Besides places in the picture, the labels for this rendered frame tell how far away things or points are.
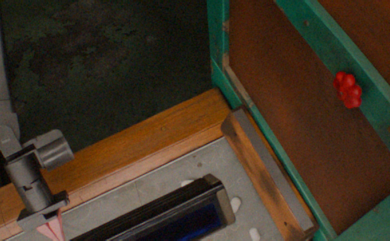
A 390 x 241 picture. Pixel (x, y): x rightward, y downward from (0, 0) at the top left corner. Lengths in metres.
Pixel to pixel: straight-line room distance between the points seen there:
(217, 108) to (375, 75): 0.58
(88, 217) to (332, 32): 0.68
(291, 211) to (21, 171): 0.51
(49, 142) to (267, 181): 0.43
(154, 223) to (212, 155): 0.45
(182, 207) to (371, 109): 0.26
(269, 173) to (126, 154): 0.33
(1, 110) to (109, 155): 0.29
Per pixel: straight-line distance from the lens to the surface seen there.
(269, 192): 0.83
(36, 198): 0.81
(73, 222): 0.96
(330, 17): 0.48
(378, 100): 0.45
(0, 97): 0.80
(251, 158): 0.84
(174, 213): 0.53
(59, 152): 0.80
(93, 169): 0.96
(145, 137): 0.96
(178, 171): 0.94
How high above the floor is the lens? 1.62
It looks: 63 degrees down
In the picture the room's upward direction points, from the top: 8 degrees counter-clockwise
